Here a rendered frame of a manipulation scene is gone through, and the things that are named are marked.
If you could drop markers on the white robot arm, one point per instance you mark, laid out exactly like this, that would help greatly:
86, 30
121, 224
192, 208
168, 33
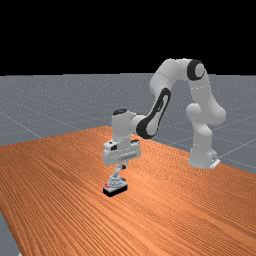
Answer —
200, 100

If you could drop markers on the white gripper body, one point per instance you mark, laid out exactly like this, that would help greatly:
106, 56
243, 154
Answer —
121, 152

